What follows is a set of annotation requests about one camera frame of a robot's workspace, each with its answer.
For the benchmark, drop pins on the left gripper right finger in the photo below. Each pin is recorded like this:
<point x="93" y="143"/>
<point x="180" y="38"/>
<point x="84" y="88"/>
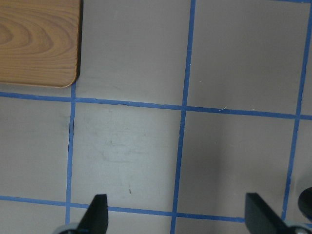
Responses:
<point x="261" y="219"/>

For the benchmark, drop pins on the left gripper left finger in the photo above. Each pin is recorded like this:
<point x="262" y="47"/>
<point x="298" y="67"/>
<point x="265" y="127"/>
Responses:
<point x="95" y="219"/>

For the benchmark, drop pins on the wooden tray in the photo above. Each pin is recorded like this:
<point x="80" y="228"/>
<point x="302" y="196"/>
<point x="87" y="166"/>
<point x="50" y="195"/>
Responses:
<point x="40" y="42"/>

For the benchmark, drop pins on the dark wine bottle carried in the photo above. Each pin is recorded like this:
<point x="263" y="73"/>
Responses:
<point x="305" y="203"/>

